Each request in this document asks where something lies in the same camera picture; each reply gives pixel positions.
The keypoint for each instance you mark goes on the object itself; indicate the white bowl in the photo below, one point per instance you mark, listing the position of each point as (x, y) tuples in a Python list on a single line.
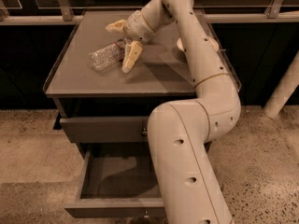
[(213, 42)]

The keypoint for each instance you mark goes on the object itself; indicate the metal railing frame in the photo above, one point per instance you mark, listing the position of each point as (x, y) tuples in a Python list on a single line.
[(37, 12)]

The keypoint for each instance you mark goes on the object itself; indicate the open grey middle drawer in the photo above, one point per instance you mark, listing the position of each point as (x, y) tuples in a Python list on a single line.
[(117, 180)]

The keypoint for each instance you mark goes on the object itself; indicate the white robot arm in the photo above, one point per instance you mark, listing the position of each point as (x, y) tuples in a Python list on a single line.
[(178, 130)]

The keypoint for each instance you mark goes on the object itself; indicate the grey drawer cabinet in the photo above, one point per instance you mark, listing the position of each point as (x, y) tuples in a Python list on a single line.
[(161, 76)]

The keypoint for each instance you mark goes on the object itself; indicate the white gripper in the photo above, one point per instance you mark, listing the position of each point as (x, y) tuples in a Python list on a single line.
[(137, 26)]

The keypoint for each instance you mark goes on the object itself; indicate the clear plastic water bottle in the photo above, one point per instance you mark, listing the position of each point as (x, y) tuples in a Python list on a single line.
[(109, 54)]

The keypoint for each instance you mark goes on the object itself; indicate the closed grey top drawer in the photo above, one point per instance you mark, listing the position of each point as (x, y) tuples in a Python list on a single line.
[(104, 129)]

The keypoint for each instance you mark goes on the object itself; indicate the brass middle drawer knob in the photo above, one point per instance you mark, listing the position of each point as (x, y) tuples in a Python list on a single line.
[(146, 219)]

